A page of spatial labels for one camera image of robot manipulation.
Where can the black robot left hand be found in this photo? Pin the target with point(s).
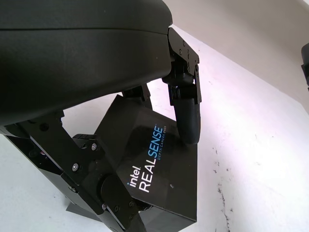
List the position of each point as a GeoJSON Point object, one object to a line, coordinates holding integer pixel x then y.
{"type": "Point", "coordinates": [84, 60]}

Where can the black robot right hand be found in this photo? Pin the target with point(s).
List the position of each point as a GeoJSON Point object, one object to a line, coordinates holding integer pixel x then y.
{"type": "Point", "coordinates": [306, 53]}

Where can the black RealSense box lid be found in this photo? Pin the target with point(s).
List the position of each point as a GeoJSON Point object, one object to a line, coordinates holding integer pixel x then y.
{"type": "Point", "coordinates": [169, 174]}

